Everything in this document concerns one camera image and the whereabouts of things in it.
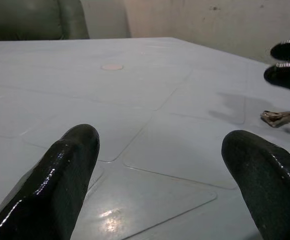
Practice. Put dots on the green leather sofa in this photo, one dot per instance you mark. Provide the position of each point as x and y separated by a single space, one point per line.
27 20

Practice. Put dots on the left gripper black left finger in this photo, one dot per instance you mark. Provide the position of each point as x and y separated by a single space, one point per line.
50 190

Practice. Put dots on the round pink table cap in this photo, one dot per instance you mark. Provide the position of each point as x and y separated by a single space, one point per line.
111 67

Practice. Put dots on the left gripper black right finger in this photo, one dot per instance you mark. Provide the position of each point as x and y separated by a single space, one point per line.
267 185

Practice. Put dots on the white plastic table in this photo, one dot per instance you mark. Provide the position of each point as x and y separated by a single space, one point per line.
159 100

